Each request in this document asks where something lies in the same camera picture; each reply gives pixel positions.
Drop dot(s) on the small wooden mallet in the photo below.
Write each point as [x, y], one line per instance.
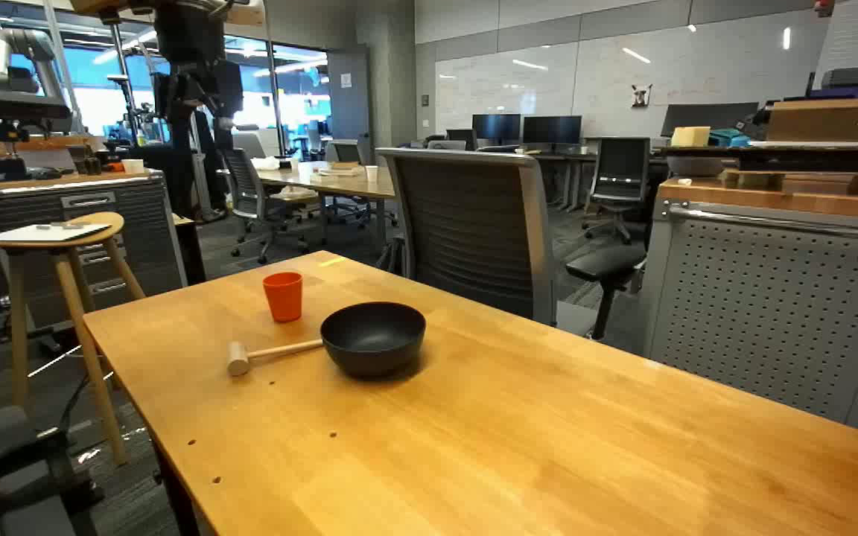
[239, 362]

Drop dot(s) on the wooden stool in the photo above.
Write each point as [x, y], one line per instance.
[62, 241]

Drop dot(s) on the left computer monitor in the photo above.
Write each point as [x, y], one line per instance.
[500, 128]

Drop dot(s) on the computer monitor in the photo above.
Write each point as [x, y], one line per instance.
[500, 128]
[552, 128]

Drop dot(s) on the grey cabinet with labels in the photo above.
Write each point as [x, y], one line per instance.
[148, 238]

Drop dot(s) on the grey mesh office chair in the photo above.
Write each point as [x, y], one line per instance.
[474, 225]

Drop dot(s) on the black camera tripod stand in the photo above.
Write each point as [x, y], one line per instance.
[202, 76]

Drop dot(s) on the orange plastic cup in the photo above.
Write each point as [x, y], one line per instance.
[285, 295]

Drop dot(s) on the black office chair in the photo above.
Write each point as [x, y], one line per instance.
[617, 189]

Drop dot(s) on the black bowl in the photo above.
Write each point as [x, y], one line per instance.
[375, 340]

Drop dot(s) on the right computer monitor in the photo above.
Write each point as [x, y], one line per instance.
[552, 128]

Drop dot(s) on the light wooden desk background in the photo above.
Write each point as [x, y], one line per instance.
[339, 180]

